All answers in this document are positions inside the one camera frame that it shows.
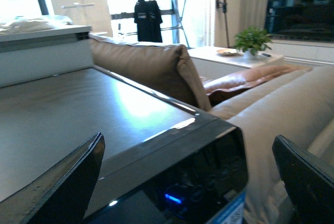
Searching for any blue white info sticker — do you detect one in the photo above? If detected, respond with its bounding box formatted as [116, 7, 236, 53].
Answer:
[206, 191, 246, 224]

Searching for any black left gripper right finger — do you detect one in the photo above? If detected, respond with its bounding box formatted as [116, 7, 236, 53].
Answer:
[272, 135, 333, 223]

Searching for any brown leather cushion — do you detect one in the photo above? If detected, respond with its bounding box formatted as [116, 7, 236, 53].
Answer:
[203, 65, 312, 106]

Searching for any white counter table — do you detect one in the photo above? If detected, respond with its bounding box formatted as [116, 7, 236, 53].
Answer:
[1, 16, 93, 87]

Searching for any white desk lamp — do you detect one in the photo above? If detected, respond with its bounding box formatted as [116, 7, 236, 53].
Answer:
[61, 3, 94, 9]

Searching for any white tv cabinet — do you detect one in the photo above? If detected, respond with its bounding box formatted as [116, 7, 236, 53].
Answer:
[269, 40, 333, 67]

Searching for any metal clothes drying rack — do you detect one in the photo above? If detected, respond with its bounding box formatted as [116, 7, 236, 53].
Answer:
[107, 0, 189, 46]

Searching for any grey front-load washing machine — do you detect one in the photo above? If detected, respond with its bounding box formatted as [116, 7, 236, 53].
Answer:
[1, 67, 248, 223]

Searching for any tan leather sofa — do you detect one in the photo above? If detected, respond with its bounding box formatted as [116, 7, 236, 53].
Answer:
[89, 33, 333, 223]

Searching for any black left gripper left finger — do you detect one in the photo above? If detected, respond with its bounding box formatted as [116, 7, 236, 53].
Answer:
[1, 133, 105, 223]

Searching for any white coffee table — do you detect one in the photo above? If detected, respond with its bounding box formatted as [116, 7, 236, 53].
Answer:
[188, 46, 284, 79]

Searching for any black hanging t-shirt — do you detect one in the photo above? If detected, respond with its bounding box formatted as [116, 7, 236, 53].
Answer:
[134, 0, 163, 43]

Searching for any round beige plate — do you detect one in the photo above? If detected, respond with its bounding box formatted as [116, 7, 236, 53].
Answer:
[216, 49, 238, 56]

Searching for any green potted plant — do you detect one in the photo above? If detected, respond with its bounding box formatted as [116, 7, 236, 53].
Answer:
[234, 26, 272, 60]

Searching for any flat screen television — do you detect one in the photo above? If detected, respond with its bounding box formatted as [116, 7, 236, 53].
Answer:
[264, 0, 333, 42]

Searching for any cordless stick vacuum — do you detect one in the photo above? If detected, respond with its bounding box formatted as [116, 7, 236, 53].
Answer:
[216, 0, 230, 47]

